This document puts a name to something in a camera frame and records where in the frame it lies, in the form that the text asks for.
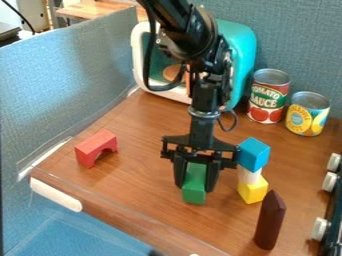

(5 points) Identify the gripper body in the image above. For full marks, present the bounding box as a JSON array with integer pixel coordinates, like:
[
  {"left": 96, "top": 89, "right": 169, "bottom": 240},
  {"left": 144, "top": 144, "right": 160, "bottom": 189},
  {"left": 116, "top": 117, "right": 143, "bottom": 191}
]
[{"left": 160, "top": 107, "right": 242, "bottom": 170}]

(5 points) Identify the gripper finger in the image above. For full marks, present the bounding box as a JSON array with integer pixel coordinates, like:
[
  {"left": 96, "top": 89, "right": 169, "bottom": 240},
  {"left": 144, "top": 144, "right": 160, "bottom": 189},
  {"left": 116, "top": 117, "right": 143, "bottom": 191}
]
[
  {"left": 204, "top": 159, "right": 222, "bottom": 194},
  {"left": 172, "top": 153, "right": 193, "bottom": 189}
]

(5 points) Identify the green arch block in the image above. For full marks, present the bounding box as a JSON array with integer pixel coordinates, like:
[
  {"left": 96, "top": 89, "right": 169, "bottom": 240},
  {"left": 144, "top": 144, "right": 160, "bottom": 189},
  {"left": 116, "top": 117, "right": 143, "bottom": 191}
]
[{"left": 180, "top": 161, "right": 210, "bottom": 206}]

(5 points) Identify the white block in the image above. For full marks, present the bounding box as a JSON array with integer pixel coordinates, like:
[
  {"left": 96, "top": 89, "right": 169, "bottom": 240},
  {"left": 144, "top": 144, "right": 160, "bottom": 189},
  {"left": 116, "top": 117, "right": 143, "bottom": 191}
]
[{"left": 235, "top": 165, "right": 264, "bottom": 186}]

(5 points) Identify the yellow cube block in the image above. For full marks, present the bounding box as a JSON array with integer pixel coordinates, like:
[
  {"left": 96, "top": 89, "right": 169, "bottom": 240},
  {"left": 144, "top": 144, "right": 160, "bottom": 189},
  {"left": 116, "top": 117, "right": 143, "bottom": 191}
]
[{"left": 236, "top": 175, "right": 270, "bottom": 205}]

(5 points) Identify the blue cube block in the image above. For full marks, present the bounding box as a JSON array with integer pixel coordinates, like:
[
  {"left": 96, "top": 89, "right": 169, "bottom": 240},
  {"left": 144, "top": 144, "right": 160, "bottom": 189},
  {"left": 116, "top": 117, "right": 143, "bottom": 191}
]
[{"left": 236, "top": 136, "right": 273, "bottom": 174}]

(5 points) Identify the dark brown pointed block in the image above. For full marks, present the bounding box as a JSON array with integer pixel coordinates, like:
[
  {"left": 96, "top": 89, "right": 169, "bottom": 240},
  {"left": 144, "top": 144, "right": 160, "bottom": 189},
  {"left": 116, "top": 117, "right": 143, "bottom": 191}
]
[{"left": 252, "top": 189, "right": 288, "bottom": 251}]

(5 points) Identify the red arch block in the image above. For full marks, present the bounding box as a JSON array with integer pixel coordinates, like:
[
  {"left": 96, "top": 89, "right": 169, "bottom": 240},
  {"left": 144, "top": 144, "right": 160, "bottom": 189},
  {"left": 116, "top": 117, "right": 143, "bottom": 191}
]
[{"left": 73, "top": 128, "right": 119, "bottom": 169}]

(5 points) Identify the red toy can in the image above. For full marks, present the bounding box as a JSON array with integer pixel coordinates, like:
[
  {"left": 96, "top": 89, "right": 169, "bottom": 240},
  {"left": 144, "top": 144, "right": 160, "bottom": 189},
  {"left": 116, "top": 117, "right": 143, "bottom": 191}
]
[{"left": 245, "top": 68, "right": 293, "bottom": 125}]

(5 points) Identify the toy microwave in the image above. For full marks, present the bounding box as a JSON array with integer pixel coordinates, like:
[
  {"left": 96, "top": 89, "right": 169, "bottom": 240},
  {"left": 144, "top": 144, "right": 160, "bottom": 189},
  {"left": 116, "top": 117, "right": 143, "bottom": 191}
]
[{"left": 129, "top": 18, "right": 260, "bottom": 112}]

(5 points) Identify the yellow toy can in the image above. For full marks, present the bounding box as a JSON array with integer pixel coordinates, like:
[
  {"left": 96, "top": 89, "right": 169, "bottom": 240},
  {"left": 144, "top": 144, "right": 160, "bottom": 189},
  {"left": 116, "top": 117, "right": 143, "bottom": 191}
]
[{"left": 284, "top": 90, "right": 333, "bottom": 137}]

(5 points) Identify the toy stove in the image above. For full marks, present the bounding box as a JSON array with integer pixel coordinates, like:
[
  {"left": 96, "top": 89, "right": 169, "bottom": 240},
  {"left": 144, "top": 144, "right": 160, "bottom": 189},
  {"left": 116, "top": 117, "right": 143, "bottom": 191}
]
[{"left": 309, "top": 152, "right": 342, "bottom": 256}]

